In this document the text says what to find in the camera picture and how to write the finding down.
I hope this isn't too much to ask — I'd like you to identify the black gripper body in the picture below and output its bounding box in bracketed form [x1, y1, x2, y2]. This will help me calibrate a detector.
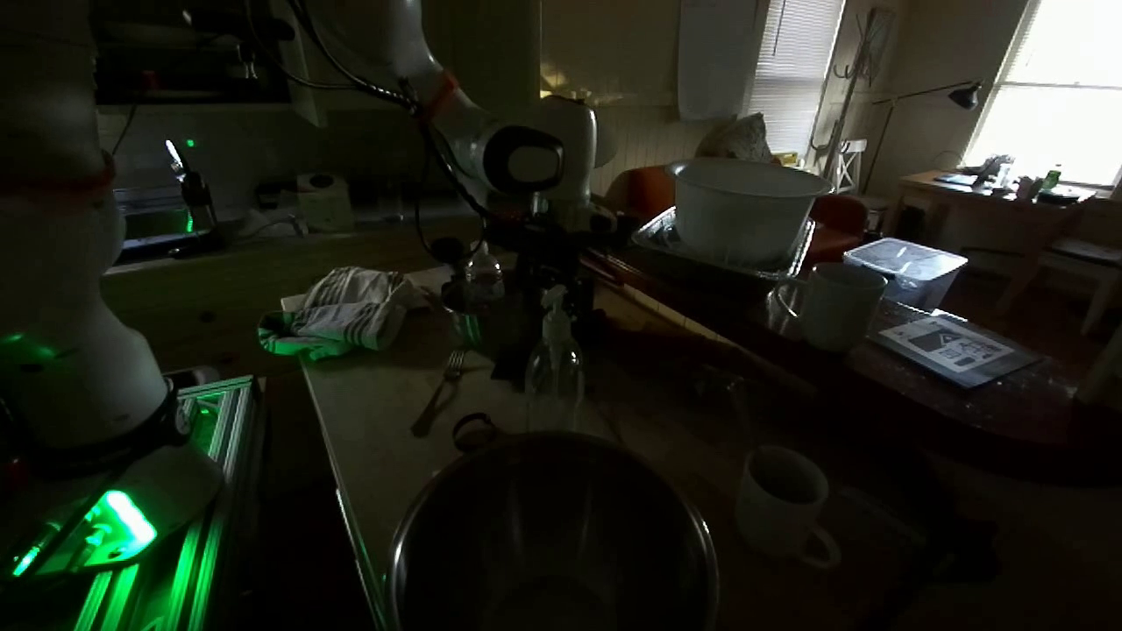
[491, 210, 591, 300]

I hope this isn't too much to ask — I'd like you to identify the clear plastic bottle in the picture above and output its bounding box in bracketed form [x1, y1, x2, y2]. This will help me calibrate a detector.
[464, 238, 510, 318]

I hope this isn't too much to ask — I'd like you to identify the steel mixing bowl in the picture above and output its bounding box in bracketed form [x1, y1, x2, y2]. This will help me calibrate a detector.
[387, 428, 722, 631]
[441, 263, 556, 359]

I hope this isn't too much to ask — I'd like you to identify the clear pump soap dispenser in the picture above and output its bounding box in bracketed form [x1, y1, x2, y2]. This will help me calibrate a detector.
[524, 279, 591, 435]

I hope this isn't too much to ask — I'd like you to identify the small black stand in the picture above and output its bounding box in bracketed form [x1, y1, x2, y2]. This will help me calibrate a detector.
[428, 234, 474, 275]

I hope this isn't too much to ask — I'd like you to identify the orange round item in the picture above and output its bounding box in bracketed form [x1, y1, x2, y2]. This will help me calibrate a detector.
[599, 161, 685, 233]

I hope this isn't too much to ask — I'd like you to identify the metal spoon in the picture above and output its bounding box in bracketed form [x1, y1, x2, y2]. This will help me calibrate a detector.
[407, 359, 476, 441]

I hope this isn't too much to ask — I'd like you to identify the white striped kitchen towel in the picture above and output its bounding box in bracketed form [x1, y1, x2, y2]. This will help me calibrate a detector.
[255, 263, 432, 364]

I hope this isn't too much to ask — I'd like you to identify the large white tub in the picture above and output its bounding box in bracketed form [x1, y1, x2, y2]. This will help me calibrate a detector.
[674, 154, 830, 275]

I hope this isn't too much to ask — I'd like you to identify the white countertop appliance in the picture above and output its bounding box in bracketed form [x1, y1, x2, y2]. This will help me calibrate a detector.
[293, 172, 357, 234]

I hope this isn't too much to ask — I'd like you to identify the tall white mug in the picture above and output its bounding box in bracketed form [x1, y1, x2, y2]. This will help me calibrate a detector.
[764, 259, 891, 359]

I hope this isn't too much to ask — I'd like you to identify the small white mug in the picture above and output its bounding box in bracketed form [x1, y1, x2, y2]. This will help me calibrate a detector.
[733, 441, 847, 575]

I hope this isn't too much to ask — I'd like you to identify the red round item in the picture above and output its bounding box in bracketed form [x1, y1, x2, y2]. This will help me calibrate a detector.
[809, 189, 873, 266]

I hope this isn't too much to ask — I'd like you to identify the bright window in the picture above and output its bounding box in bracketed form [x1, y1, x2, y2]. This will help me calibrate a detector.
[961, 0, 1122, 189]
[746, 0, 852, 154]

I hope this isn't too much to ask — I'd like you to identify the clear plastic lidded container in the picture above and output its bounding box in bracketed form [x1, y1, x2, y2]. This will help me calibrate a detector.
[840, 234, 974, 313]

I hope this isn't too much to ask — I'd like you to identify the printed booklet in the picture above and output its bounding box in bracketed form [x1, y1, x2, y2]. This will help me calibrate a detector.
[873, 313, 1043, 392]

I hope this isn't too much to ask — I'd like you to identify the desk lamp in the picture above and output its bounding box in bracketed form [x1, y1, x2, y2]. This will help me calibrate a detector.
[861, 73, 992, 203]

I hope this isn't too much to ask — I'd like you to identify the wooden desk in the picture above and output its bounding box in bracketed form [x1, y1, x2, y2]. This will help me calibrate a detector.
[899, 170, 1122, 256]

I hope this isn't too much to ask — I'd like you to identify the wooden chair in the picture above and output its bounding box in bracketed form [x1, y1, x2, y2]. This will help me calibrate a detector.
[1003, 189, 1122, 344]

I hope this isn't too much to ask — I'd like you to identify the black ring lid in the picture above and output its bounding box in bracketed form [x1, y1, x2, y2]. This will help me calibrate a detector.
[450, 410, 506, 455]

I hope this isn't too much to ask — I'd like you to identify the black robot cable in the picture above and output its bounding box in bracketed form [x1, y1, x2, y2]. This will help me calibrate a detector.
[286, 0, 502, 225]

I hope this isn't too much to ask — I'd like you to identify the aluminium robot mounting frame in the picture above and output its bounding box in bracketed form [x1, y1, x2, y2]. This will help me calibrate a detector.
[0, 371, 267, 631]

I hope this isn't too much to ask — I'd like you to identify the black camera with green light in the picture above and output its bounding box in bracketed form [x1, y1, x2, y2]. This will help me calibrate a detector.
[159, 135, 222, 238]

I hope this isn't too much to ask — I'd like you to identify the dark wall shelf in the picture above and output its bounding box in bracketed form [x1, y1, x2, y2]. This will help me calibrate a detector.
[81, 0, 328, 126]

